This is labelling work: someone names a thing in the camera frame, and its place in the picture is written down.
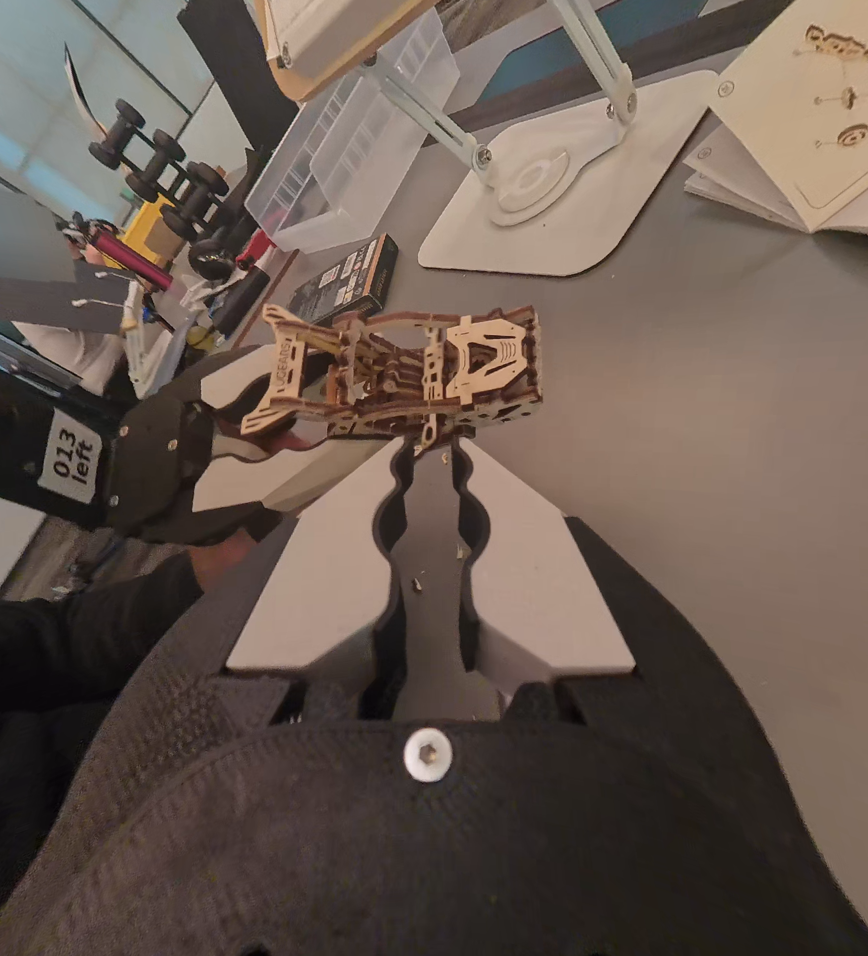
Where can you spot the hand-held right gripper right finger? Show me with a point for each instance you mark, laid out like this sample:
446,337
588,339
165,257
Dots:
553,590

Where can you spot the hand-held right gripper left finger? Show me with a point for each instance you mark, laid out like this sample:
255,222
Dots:
307,590

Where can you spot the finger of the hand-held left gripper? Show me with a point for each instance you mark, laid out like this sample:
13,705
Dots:
236,377
292,482

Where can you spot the wooden mechanical model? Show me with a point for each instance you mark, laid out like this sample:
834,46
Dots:
478,358

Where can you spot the person's left forearm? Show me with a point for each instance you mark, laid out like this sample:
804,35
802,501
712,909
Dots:
68,635

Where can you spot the person's left hand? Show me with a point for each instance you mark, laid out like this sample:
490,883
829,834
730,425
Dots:
221,560

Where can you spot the white plastic bag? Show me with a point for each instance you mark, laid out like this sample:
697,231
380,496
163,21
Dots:
90,358

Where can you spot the black printed box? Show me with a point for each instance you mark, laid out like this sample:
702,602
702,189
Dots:
344,280

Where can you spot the red cylindrical tool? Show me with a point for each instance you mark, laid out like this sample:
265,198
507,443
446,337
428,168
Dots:
131,258

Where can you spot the clear plastic organizer box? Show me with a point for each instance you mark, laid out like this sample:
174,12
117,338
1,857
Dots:
344,164

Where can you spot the tan-edged white panel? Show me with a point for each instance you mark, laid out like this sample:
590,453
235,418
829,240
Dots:
329,37

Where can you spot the white tablet stand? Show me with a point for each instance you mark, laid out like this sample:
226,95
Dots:
553,202

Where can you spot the open instruction booklet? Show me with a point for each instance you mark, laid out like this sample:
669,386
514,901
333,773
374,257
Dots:
800,127

